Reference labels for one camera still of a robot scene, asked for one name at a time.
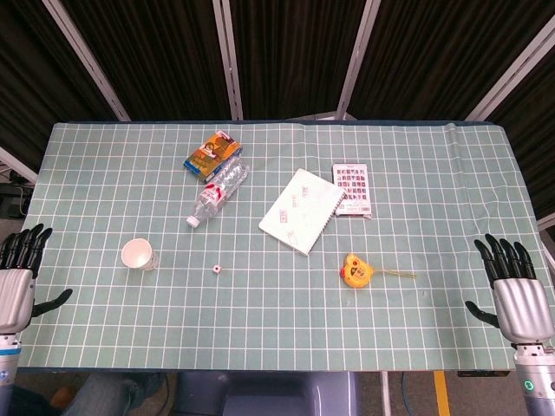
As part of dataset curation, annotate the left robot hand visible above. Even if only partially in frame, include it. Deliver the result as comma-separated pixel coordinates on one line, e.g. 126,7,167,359
0,223,74,335

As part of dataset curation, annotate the white spiral notebook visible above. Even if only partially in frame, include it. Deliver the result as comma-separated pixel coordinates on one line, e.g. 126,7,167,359
258,168,347,257

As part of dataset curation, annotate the white paper cup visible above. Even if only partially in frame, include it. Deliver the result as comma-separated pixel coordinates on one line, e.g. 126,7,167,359
121,238,160,272

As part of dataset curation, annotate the orange and blue carton box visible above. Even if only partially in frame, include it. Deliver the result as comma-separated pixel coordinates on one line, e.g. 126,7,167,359
182,128,244,182

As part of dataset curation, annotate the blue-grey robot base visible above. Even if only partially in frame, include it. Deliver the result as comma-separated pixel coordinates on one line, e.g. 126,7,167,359
174,370,361,416

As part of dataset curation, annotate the yellow duck toy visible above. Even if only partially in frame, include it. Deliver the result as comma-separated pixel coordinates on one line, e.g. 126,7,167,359
340,253,418,289

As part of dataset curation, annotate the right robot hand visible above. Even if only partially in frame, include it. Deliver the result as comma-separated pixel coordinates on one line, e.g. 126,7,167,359
465,233,555,347

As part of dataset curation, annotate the blue floor cable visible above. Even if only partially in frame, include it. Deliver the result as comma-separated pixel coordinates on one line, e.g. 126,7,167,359
400,371,418,416

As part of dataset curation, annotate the clear plastic water bottle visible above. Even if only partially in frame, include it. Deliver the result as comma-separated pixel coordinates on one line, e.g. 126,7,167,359
186,156,251,228

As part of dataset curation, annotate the green grid table mat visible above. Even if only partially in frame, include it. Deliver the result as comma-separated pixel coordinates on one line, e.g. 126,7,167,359
16,121,555,372

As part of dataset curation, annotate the white box with red pictures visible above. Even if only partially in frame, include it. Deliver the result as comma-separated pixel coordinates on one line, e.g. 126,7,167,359
331,162,374,219

